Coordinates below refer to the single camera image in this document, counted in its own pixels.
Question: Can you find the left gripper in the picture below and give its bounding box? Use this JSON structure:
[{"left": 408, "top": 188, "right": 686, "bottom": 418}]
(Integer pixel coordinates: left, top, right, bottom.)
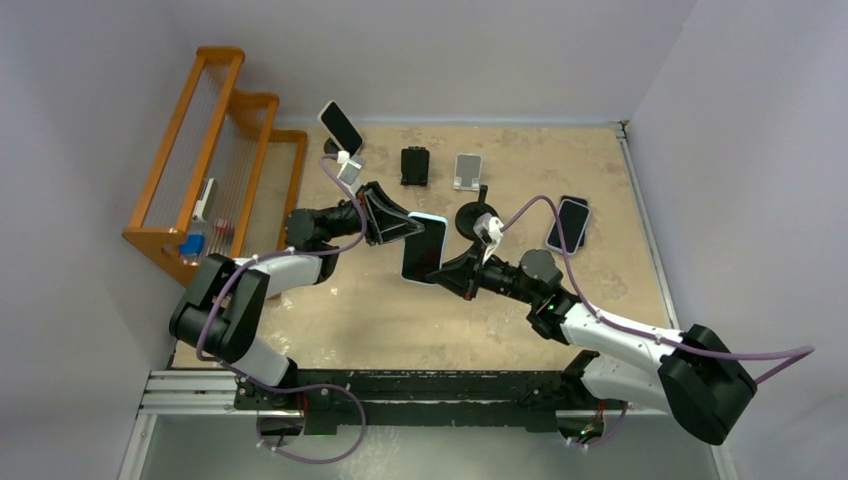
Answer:
[{"left": 321, "top": 181, "right": 424, "bottom": 246}]

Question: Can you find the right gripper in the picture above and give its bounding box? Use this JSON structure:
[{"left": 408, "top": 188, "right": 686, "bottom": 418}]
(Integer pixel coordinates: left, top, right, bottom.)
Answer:
[{"left": 428, "top": 240, "right": 539, "bottom": 305}]

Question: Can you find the white smartphone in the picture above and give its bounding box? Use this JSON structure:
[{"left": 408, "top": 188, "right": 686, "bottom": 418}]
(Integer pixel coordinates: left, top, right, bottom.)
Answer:
[{"left": 317, "top": 101, "right": 364, "bottom": 155}]

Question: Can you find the silver phone stand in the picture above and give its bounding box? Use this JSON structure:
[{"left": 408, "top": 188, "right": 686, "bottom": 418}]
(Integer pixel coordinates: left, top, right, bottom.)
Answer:
[{"left": 453, "top": 153, "right": 482, "bottom": 191}]

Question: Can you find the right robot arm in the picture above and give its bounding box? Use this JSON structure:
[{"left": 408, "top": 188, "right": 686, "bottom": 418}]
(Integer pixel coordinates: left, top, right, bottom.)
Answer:
[{"left": 427, "top": 248, "right": 758, "bottom": 445}]

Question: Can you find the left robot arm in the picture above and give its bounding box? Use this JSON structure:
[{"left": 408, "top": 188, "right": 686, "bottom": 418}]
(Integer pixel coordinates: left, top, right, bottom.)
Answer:
[{"left": 169, "top": 182, "right": 424, "bottom": 409}]

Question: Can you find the black round base stand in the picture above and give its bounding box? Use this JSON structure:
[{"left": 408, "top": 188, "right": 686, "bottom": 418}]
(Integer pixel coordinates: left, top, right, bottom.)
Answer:
[{"left": 454, "top": 184, "right": 499, "bottom": 241}]

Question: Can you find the black folding phone stand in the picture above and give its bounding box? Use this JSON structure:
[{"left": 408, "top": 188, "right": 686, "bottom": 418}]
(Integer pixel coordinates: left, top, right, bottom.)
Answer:
[{"left": 400, "top": 146, "right": 430, "bottom": 187}]

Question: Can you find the orange wooden rack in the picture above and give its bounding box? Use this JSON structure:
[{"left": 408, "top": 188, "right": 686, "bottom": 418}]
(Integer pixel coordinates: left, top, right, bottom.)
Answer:
[{"left": 123, "top": 46, "right": 308, "bottom": 286}]

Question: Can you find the white item in rack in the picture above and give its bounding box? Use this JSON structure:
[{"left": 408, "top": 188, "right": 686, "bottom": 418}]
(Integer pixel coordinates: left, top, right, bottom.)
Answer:
[{"left": 191, "top": 178, "right": 218, "bottom": 222}]

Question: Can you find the blue block in rack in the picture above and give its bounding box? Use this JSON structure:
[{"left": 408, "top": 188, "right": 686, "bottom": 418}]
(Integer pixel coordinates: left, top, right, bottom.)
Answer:
[{"left": 178, "top": 234, "right": 205, "bottom": 258}]

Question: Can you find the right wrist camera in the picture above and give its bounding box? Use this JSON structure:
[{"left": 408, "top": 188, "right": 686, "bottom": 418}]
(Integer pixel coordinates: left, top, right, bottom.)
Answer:
[{"left": 473, "top": 213, "right": 504, "bottom": 264}]

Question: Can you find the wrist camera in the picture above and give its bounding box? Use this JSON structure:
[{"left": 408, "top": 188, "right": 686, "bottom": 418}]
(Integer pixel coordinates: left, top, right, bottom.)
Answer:
[
  {"left": 336, "top": 150, "right": 366, "bottom": 193},
  {"left": 473, "top": 213, "right": 504, "bottom": 264}
]

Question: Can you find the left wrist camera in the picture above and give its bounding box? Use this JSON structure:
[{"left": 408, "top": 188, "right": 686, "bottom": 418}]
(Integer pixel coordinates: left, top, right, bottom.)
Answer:
[{"left": 336, "top": 150, "right": 366, "bottom": 193}]

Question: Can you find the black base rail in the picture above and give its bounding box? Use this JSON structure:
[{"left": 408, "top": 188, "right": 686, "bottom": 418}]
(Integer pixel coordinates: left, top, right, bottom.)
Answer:
[{"left": 234, "top": 360, "right": 622, "bottom": 441}]

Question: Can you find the aluminium frame rail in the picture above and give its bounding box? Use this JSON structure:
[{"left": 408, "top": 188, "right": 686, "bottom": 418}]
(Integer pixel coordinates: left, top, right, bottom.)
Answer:
[{"left": 120, "top": 370, "right": 738, "bottom": 479}]

